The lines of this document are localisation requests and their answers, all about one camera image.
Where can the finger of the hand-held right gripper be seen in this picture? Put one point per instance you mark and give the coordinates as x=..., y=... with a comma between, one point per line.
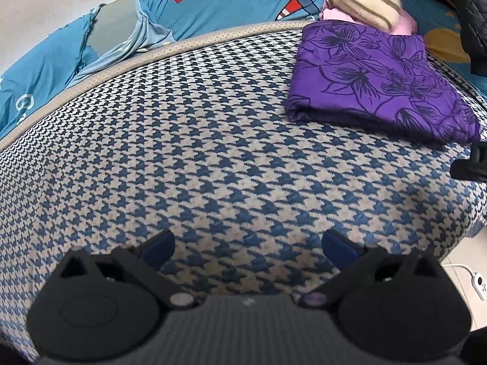
x=466, y=169

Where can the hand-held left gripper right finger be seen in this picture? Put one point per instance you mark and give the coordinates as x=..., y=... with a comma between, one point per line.
x=338, y=247

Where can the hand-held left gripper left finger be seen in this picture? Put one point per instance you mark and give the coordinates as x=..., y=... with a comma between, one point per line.
x=159, y=247

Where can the purple floral garment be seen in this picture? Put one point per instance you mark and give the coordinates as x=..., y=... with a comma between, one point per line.
x=380, y=83

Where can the white power strip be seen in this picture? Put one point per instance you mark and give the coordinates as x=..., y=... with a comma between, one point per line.
x=478, y=285

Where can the black quilted jacket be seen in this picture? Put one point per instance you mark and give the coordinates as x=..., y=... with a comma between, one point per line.
x=471, y=15

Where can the blue sheet with yellow print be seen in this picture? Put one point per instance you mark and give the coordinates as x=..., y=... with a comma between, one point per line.
x=430, y=19

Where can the pink garment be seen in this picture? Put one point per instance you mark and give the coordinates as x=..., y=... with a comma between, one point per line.
x=405, y=22

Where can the beige striped knit garment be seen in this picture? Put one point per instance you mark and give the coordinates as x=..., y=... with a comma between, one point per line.
x=365, y=0

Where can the light blue cloth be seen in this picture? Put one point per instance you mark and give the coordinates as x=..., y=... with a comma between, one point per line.
x=148, y=34

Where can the grey cushion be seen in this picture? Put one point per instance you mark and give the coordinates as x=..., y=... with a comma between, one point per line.
x=114, y=26

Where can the blue pillow with red patch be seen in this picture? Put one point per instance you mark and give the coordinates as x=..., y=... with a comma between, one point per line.
x=236, y=3

